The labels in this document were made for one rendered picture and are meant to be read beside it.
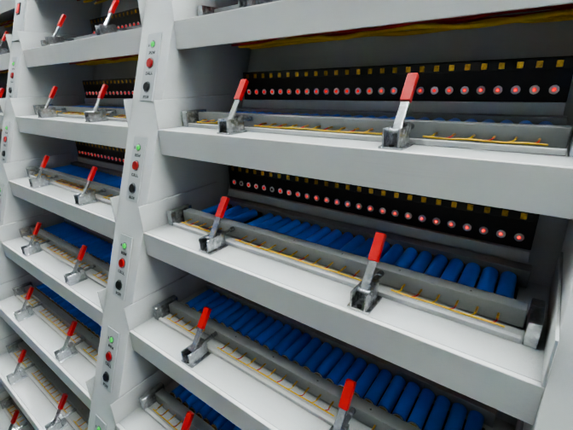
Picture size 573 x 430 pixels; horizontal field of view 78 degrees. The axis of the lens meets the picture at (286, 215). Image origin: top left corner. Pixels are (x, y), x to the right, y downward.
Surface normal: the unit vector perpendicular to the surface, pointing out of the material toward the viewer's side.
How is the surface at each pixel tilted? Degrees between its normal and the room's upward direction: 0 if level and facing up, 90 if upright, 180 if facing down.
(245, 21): 110
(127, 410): 90
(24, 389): 20
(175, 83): 90
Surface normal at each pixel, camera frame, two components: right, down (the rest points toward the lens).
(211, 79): 0.80, 0.19
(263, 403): -0.03, -0.93
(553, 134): -0.60, 0.30
